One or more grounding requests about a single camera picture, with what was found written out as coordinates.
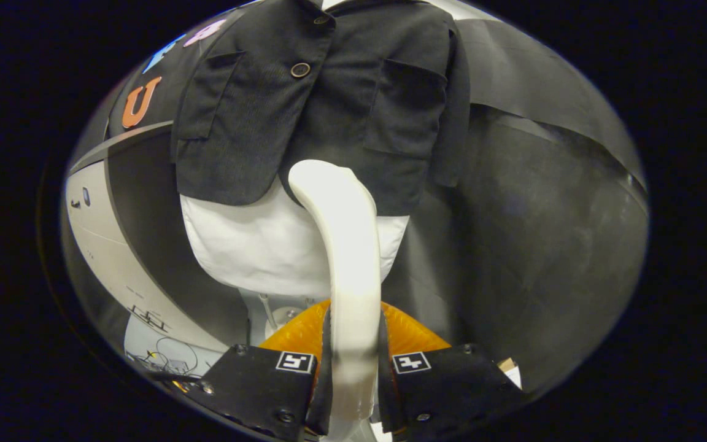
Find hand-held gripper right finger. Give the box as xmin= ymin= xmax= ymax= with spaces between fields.
xmin=379 ymin=301 xmax=523 ymax=440

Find grey cabinet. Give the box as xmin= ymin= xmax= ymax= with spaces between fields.
xmin=62 ymin=121 xmax=250 ymax=354

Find black jacket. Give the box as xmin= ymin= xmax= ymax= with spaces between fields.
xmin=171 ymin=0 xmax=472 ymax=217

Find small cardboard piece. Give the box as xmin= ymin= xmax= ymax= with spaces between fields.
xmin=496 ymin=357 xmax=523 ymax=389

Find white garment steamer head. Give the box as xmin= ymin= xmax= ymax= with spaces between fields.
xmin=288 ymin=160 xmax=385 ymax=442

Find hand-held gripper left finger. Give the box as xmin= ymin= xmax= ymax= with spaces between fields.
xmin=185 ymin=300 xmax=334 ymax=441

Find black backdrop cloth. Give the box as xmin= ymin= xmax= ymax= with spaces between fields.
xmin=105 ymin=0 xmax=649 ymax=394

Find black floor cables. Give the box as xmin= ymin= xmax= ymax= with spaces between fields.
xmin=125 ymin=336 xmax=207 ymax=378

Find white mannequin torso on stand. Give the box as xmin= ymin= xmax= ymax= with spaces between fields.
xmin=180 ymin=177 xmax=411 ymax=338

